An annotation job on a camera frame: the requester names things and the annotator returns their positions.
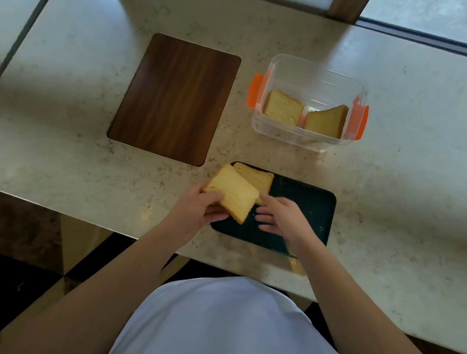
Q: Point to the person's left forearm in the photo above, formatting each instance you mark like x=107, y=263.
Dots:
x=98, y=301

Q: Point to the dark metal window frame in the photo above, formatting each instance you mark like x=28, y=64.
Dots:
x=422, y=36

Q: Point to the person's right hand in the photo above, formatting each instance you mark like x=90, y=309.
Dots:
x=290, y=221

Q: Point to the golden bread slice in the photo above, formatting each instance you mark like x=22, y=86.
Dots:
x=234, y=193
x=326, y=121
x=283, y=108
x=259, y=179

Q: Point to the person's right forearm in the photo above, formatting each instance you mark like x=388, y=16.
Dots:
x=363, y=322

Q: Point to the wooden window post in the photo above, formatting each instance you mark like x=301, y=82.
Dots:
x=350, y=4

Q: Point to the dark wooden table inlay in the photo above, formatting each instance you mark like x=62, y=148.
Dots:
x=175, y=97

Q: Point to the dark green tray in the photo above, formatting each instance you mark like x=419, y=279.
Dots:
x=307, y=209

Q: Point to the person's white shirt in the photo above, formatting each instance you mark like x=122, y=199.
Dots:
x=229, y=328

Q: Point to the clear container with orange clips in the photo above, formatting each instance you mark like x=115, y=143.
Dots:
x=313, y=80

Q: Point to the person's left hand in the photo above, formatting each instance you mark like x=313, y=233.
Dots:
x=192, y=212

